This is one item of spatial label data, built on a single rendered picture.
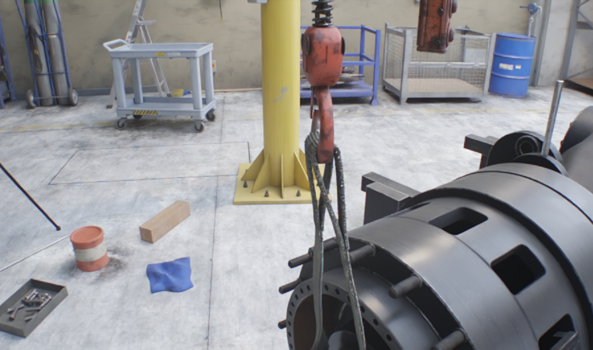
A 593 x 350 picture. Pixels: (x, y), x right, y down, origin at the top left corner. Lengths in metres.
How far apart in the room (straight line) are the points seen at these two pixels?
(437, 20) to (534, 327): 0.49
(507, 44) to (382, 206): 5.19
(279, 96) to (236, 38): 3.46
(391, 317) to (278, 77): 2.55
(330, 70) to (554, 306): 0.52
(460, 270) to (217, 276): 1.92
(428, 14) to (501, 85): 6.27
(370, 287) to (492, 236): 0.23
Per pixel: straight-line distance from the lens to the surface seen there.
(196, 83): 4.56
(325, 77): 0.50
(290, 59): 3.07
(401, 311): 0.67
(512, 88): 6.99
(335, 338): 0.83
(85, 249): 2.63
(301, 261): 0.85
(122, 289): 2.51
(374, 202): 1.99
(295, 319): 0.90
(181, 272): 2.49
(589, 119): 1.97
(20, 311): 2.58
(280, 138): 3.20
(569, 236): 0.87
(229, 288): 2.40
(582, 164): 1.47
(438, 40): 0.74
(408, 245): 0.71
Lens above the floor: 1.48
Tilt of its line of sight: 24 degrees down
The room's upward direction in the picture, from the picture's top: straight up
